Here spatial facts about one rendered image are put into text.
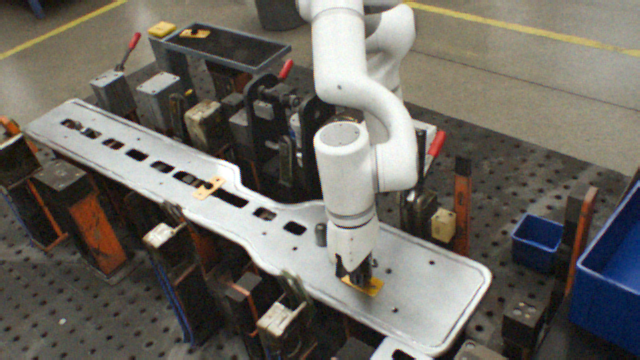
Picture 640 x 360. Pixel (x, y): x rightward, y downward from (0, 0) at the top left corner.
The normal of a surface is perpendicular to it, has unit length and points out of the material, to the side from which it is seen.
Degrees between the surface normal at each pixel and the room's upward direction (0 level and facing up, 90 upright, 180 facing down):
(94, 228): 90
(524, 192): 0
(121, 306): 0
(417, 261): 0
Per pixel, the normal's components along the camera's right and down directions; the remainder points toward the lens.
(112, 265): 0.78, 0.31
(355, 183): 0.07, 0.62
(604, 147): -0.14, -0.76
